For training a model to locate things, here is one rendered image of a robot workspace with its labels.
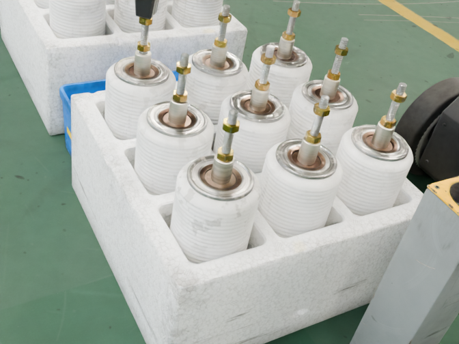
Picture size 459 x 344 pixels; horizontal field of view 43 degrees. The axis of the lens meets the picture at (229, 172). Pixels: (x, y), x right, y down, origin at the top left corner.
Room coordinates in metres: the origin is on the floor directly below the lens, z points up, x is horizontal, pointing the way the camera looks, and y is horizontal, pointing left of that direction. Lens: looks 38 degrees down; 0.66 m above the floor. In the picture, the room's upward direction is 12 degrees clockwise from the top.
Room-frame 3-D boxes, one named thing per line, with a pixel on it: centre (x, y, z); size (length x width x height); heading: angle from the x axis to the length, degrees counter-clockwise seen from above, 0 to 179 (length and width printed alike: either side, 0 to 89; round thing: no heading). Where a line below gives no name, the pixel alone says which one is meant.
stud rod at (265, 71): (0.66, -0.02, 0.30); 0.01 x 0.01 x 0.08
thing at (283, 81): (0.83, -0.05, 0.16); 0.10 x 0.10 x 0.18
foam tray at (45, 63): (1.10, 0.29, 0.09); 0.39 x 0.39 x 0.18; 36
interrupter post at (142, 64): (0.69, 0.15, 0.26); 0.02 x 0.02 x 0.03
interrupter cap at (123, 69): (0.69, 0.15, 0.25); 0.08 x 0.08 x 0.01
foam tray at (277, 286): (0.66, -0.02, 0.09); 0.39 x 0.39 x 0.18; 36
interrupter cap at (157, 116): (0.59, 0.08, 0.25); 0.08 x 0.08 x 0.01
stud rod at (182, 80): (0.59, 0.08, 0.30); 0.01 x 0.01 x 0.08
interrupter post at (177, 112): (0.59, 0.08, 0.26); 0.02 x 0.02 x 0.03
